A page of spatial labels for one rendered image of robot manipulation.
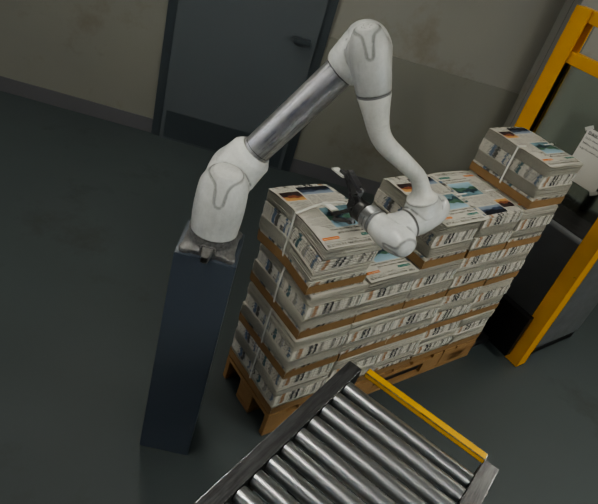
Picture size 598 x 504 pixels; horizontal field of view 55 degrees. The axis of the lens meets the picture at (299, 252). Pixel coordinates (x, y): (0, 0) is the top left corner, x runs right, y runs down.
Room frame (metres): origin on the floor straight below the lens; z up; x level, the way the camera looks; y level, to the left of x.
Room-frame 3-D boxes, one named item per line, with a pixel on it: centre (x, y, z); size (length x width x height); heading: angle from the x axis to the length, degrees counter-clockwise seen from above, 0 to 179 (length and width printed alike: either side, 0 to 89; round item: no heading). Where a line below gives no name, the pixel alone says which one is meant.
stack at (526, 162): (2.69, -0.90, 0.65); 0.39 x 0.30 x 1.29; 44
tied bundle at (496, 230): (2.49, -0.69, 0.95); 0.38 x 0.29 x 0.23; 45
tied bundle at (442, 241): (2.28, -0.47, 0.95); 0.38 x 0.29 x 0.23; 46
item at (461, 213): (2.27, -0.49, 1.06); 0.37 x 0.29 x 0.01; 46
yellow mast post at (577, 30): (3.23, -0.98, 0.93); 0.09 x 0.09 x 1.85; 44
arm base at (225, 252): (1.51, 0.28, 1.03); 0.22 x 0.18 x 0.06; 6
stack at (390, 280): (2.18, -0.38, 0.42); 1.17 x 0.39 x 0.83; 134
